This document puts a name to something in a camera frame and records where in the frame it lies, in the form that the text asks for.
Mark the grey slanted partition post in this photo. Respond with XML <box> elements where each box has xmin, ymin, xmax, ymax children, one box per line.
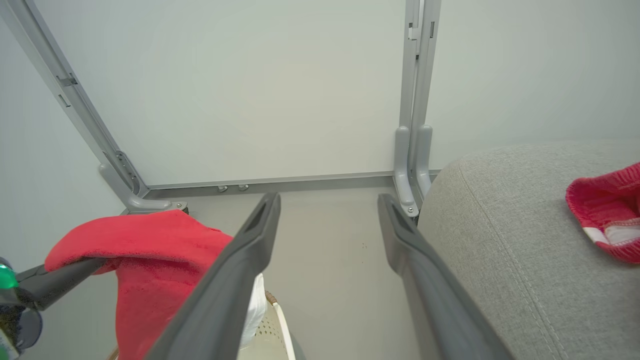
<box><xmin>0</xmin><ymin>0</ymin><xmax>150</xmax><ymax>197</ymax></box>

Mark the grey partition bottom rail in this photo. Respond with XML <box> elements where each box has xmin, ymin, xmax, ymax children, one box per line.
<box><xmin>146</xmin><ymin>171</ymin><xmax>402</xmax><ymax>194</ymax></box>

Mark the white cloth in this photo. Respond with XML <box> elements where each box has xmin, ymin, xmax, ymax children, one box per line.
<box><xmin>238</xmin><ymin>272</ymin><xmax>268</xmax><ymax>351</ymax></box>

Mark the red garment with white stripes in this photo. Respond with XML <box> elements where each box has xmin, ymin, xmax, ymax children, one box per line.
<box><xmin>565</xmin><ymin>162</ymin><xmax>640</xmax><ymax>265</ymax></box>

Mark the grey curved partition foot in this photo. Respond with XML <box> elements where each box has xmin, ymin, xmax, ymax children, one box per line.
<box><xmin>393</xmin><ymin>125</ymin><xmax>422</xmax><ymax>217</ymax></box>

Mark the plain red garment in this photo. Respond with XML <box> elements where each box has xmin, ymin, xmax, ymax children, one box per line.
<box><xmin>44</xmin><ymin>209</ymin><xmax>236</xmax><ymax>360</ymax></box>

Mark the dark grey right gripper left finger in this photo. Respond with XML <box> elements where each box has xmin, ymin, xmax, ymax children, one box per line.
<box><xmin>145</xmin><ymin>192</ymin><xmax>282</xmax><ymax>360</ymax></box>

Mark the white laundry basket brown rim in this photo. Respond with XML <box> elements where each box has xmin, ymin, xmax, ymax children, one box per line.
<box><xmin>107</xmin><ymin>290</ymin><xmax>297</xmax><ymax>360</ymax></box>

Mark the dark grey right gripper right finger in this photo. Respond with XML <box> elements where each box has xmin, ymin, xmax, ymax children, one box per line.
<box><xmin>377</xmin><ymin>193</ymin><xmax>516</xmax><ymax>360</ymax></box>

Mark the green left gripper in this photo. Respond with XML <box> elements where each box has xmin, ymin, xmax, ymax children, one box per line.
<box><xmin>0</xmin><ymin>257</ymin><xmax>109</xmax><ymax>360</ymax></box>

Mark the grey double partition post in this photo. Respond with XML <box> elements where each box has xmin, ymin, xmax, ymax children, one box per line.
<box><xmin>398</xmin><ymin>0</ymin><xmax>443</xmax><ymax>132</ymax></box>

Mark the grey fabric sofa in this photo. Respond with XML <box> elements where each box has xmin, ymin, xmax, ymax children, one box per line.
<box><xmin>417</xmin><ymin>142</ymin><xmax>640</xmax><ymax>360</ymax></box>

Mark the grey long partition foot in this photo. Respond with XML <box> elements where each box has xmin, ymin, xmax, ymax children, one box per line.
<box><xmin>98</xmin><ymin>162</ymin><xmax>189</xmax><ymax>215</ymax></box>

